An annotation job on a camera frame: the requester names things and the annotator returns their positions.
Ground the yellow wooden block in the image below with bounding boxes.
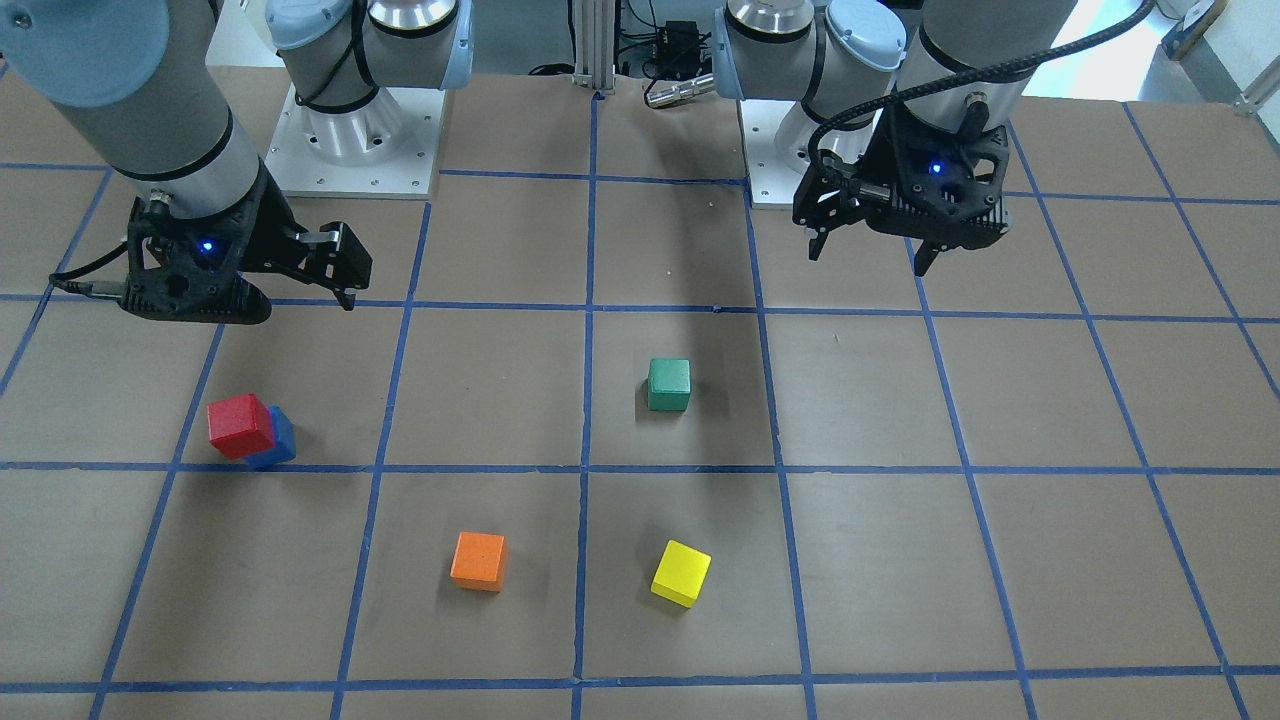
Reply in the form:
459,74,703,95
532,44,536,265
650,539,712,609

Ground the orange wooden block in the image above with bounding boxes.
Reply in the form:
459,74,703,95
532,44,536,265
449,530,509,593

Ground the green wooden block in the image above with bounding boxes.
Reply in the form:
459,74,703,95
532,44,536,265
646,357,692,413

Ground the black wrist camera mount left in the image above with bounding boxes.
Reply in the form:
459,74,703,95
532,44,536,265
861,111,1011,251

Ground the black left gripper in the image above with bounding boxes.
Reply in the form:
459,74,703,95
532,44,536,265
790,110,943,278

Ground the blue wooden block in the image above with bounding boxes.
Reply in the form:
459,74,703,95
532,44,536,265
242,405,296,470

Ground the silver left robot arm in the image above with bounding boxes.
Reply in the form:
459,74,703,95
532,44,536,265
710,1,1075,275

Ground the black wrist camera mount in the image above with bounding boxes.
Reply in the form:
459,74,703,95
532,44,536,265
861,111,1011,251
116,197,271,325

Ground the red wooden block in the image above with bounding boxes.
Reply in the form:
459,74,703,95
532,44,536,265
206,393,275,460

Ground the aluminium frame post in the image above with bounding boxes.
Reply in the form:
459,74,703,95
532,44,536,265
570,0,620,96

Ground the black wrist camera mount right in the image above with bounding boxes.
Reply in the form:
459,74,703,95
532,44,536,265
116,197,271,325

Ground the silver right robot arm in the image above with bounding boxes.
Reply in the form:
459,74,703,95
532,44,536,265
3,1,474,324

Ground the brown paper table mat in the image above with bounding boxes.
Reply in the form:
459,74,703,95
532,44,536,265
1,69,1279,719

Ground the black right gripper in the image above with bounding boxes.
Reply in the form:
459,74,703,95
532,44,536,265
244,163,372,311

